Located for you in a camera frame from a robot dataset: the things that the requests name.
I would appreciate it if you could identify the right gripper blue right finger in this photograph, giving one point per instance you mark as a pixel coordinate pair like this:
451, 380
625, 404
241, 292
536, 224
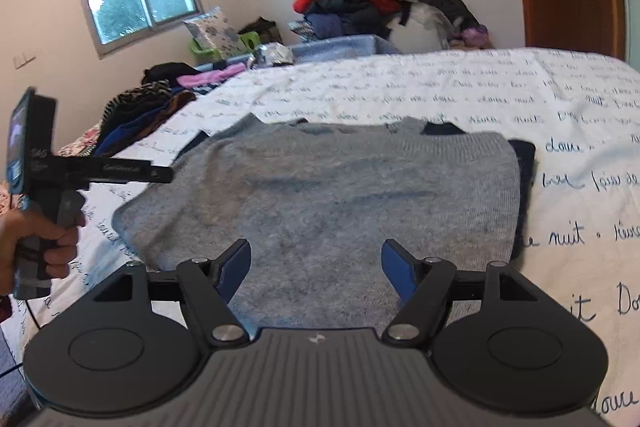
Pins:
404, 272

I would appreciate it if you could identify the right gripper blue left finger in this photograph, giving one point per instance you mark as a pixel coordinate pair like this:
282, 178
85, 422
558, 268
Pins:
231, 268

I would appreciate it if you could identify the grey and navy knit sweater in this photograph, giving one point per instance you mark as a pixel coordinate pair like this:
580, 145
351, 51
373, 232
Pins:
317, 202

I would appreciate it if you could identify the dark clothes heap on bed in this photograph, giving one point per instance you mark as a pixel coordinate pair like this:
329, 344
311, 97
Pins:
136, 113

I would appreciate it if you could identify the pile of mixed clothes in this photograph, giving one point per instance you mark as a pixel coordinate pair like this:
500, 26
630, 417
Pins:
411, 26

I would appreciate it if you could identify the pink purple garment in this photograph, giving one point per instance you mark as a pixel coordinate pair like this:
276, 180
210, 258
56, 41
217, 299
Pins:
211, 79

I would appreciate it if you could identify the crumpled white plastic bag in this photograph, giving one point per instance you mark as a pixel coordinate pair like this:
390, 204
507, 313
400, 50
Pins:
273, 54

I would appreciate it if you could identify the floral patterned pillow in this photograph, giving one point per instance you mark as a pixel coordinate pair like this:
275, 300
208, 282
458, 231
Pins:
213, 30

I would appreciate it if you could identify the light blue quilted blanket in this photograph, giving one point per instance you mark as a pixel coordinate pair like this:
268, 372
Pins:
340, 48

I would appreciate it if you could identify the white quilt with script print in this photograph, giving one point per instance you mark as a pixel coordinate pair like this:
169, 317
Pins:
581, 111

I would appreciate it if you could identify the black bag by wall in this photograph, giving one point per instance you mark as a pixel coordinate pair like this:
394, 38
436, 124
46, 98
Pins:
467, 31

